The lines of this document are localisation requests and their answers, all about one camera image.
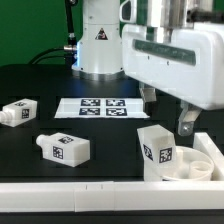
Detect black floor cables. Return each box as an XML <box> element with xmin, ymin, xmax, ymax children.
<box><xmin>28</xmin><ymin>46</ymin><xmax>73</xmax><ymax>65</ymax></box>

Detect white fence rail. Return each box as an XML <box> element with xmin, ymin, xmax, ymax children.
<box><xmin>0</xmin><ymin>181</ymin><xmax>224</xmax><ymax>212</ymax></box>
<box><xmin>193</xmin><ymin>132</ymin><xmax>224</xmax><ymax>181</ymax></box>

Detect white right fence rail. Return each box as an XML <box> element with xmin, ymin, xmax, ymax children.
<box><xmin>193</xmin><ymin>132</ymin><xmax>224</xmax><ymax>181</ymax></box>

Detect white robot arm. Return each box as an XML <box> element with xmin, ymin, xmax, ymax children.
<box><xmin>72</xmin><ymin>0</ymin><xmax>224</xmax><ymax>136</ymax></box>

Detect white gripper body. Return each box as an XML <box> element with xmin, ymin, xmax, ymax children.
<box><xmin>122</xmin><ymin>23</ymin><xmax>224</xmax><ymax>110</ymax></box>

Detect black cable pole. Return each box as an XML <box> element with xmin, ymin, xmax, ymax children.
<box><xmin>64</xmin><ymin>0</ymin><xmax>78</xmax><ymax>66</ymax></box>

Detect white front fence rail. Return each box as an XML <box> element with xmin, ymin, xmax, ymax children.
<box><xmin>0</xmin><ymin>181</ymin><xmax>224</xmax><ymax>212</ymax></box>

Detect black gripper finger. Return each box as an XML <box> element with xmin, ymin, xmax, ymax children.
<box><xmin>139</xmin><ymin>83</ymin><xmax>157</xmax><ymax>115</ymax></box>
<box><xmin>178</xmin><ymin>101</ymin><xmax>202</xmax><ymax>136</ymax></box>

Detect white round stool seat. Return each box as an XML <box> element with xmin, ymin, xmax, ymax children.
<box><xmin>143</xmin><ymin>145</ymin><xmax>215</xmax><ymax>182</ymax></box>

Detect white paper marker sheet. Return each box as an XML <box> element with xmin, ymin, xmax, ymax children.
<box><xmin>55</xmin><ymin>98</ymin><xmax>148</xmax><ymax>119</ymax></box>

